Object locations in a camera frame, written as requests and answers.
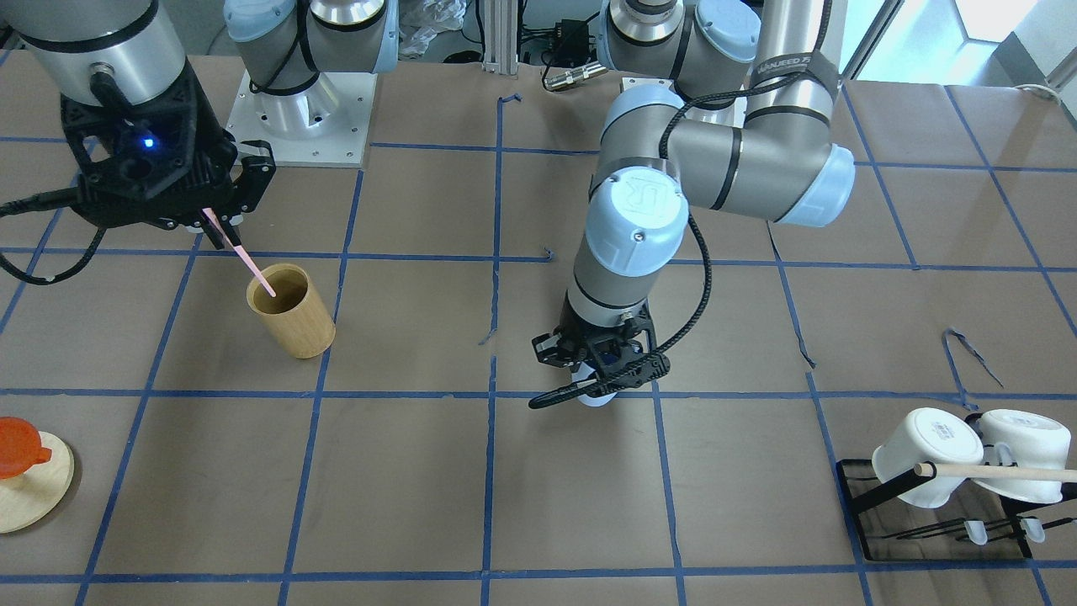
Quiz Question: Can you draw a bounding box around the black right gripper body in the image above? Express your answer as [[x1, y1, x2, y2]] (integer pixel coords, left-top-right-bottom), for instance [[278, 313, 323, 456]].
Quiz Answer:
[[61, 65, 276, 248]]

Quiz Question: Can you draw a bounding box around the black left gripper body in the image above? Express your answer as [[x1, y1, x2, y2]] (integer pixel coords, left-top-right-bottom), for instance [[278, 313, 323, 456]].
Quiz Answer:
[[532, 307, 670, 398]]

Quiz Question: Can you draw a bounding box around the light blue plastic cup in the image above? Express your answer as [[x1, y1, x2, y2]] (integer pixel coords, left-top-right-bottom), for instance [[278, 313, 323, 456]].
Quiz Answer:
[[570, 362, 617, 407]]

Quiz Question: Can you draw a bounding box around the pink chopstick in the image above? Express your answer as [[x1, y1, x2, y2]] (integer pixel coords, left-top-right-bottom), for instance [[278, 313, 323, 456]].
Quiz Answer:
[[200, 208, 277, 298]]

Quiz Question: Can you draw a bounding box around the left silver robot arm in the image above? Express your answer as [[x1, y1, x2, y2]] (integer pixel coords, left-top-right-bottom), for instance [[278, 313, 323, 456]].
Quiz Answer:
[[528, 1, 855, 409]]

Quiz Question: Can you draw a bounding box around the bamboo wooden cup holder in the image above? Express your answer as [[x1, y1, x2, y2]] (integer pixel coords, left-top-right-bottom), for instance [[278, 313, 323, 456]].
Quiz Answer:
[[246, 263, 336, 360]]

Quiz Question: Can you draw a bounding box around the white mug on rack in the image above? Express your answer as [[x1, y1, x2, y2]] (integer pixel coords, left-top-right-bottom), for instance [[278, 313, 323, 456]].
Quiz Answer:
[[872, 407, 984, 482], [974, 409, 1072, 505]]

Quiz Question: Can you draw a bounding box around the wooden rack dowel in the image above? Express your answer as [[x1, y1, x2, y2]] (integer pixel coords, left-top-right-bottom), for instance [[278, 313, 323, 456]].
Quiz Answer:
[[911, 461, 1077, 483]]

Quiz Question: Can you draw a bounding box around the black power adapter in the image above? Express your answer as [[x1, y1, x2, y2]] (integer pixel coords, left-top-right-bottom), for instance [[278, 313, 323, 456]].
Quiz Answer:
[[541, 19, 596, 68]]

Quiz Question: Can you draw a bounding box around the black wire cup rack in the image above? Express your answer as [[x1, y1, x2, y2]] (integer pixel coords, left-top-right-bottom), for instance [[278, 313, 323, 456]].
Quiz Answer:
[[837, 412, 1074, 561]]

